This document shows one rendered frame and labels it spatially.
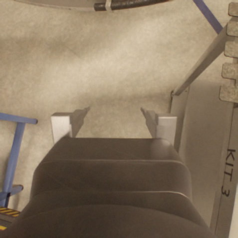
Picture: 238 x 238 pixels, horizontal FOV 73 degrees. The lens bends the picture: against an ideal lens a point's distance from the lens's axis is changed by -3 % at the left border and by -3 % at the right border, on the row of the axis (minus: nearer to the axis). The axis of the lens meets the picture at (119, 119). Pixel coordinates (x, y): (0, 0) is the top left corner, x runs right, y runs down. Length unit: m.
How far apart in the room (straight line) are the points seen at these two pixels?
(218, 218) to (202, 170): 0.38
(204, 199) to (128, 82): 0.66
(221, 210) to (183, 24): 1.01
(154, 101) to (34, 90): 0.71
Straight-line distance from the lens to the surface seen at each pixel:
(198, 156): 0.64
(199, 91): 0.67
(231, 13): 0.30
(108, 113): 0.93
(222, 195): 0.28
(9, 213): 0.83
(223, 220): 0.28
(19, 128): 0.97
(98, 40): 1.09
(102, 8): 0.54
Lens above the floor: 0.90
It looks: 81 degrees down
